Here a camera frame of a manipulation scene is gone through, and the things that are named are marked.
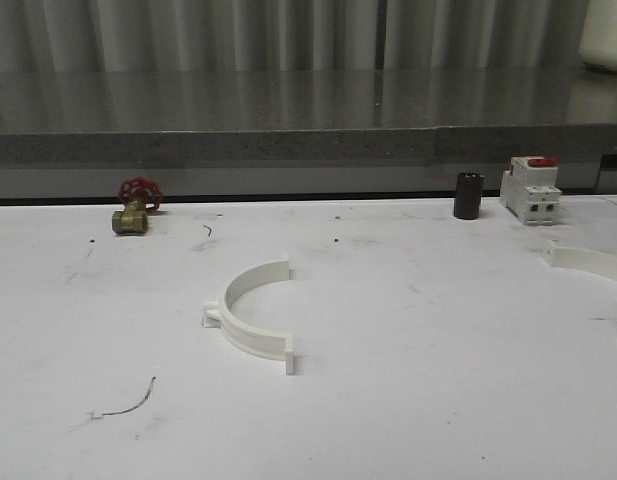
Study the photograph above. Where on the white half pipe clamp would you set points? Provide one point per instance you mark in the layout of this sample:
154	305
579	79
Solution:
261	342
590	261

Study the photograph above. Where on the dark brown cylindrical capacitor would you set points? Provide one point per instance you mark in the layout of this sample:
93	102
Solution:
469	187

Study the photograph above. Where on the brass valve red handwheel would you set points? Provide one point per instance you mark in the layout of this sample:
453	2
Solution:
140	198

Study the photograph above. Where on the grey stone counter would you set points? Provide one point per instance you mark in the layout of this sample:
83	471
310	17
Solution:
301	133

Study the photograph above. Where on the white container on counter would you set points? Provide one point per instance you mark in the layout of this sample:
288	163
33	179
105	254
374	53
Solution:
598	44

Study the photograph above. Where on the white circuit breaker red switch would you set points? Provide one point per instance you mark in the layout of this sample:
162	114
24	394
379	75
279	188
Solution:
528	189

